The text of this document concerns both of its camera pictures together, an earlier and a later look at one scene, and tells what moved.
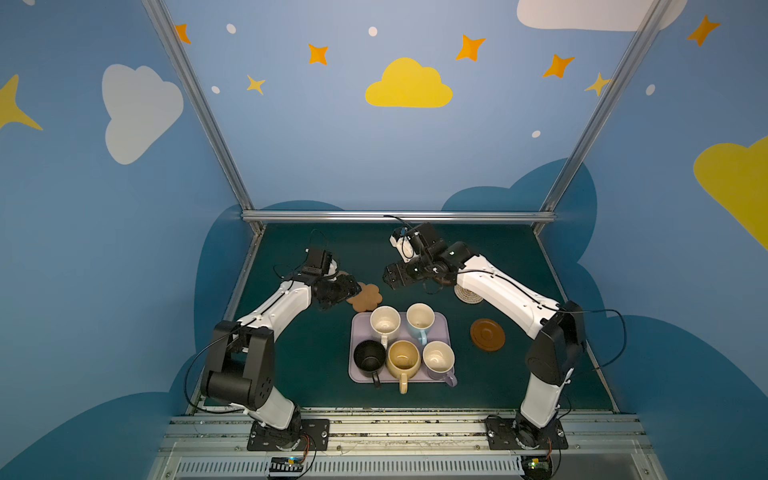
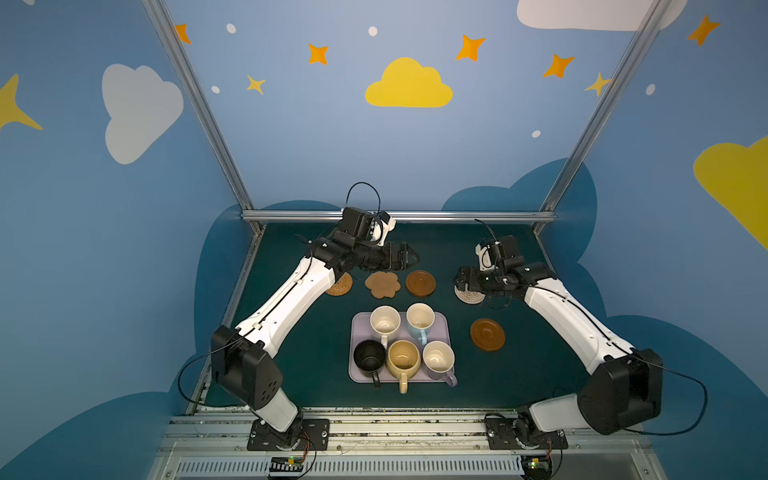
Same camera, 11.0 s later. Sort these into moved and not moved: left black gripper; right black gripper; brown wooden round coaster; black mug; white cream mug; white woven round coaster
Moved: left black gripper; right black gripper
Not moved: white cream mug; black mug; brown wooden round coaster; white woven round coaster
